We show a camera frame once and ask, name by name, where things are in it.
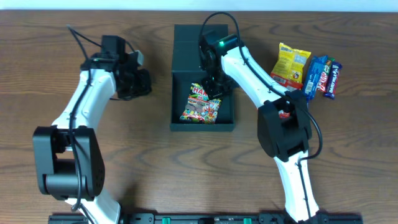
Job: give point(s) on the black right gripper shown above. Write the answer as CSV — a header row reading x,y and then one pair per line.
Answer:
x,y
217,88

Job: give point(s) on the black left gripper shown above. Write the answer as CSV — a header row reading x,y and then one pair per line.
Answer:
x,y
137,84

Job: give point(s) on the Haribo candy bag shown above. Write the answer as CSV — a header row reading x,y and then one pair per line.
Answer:
x,y
199,108

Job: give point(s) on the dark green box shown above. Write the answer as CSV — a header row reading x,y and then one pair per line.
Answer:
x,y
185,71

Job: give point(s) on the yellow snack bag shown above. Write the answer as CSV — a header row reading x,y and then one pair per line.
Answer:
x,y
290,63

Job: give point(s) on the red snack bag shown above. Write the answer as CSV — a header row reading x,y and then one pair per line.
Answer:
x,y
291,86

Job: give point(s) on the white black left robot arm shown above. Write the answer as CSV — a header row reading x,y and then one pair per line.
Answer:
x,y
69,164

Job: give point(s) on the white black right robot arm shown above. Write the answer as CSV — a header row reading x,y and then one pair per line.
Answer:
x,y
283,121

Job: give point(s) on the blue wrapped biscuit bar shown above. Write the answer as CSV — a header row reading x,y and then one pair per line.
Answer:
x,y
313,76

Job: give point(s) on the red KitKat bar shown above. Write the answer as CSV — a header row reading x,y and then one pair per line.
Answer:
x,y
324,76

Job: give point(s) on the purple Dairy Milk bar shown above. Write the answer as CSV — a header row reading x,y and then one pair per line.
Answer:
x,y
332,80

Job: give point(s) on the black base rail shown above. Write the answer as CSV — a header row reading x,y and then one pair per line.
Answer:
x,y
262,218

